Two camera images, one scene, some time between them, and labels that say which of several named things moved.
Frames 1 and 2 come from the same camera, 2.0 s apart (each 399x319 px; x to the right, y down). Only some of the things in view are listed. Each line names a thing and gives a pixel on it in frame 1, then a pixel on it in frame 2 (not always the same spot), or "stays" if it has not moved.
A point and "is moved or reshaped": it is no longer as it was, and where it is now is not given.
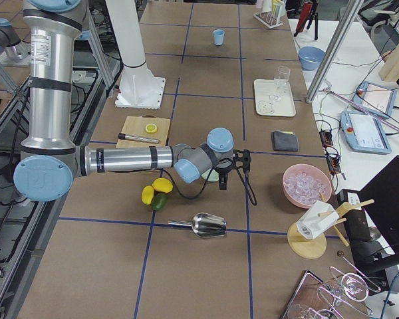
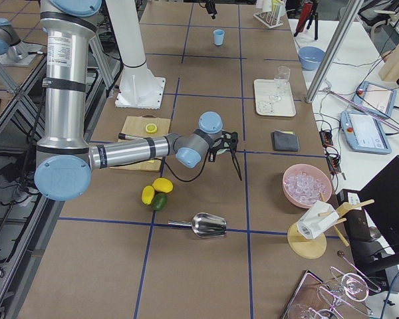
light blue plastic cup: [219, 36] stays
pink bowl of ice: [302, 183] stays
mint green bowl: [213, 177] is moved or reshaped
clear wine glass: [280, 80] stays
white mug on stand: [317, 219] stays
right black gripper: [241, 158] → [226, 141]
